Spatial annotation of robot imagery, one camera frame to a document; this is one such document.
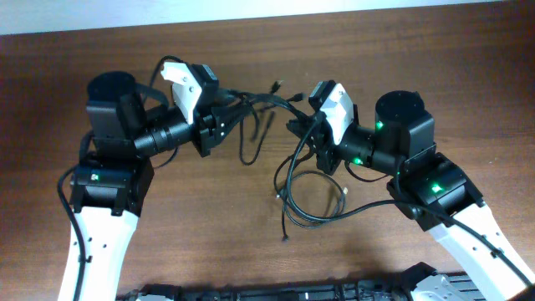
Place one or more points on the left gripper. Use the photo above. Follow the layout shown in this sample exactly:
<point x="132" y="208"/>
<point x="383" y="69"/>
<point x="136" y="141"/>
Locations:
<point x="206" y="124"/>

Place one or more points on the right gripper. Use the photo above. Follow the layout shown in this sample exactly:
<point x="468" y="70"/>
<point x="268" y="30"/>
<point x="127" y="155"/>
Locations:
<point x="324" y="150"/>

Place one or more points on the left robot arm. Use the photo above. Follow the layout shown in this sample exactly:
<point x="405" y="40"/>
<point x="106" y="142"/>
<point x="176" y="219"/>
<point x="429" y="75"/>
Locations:
<point x="104" y="193"/>

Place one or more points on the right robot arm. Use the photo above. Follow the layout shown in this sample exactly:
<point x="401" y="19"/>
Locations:
<point x="425" y="185"/>

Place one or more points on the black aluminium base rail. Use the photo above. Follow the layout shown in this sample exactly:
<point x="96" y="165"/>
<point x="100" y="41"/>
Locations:
<point x="419" y="282"/>

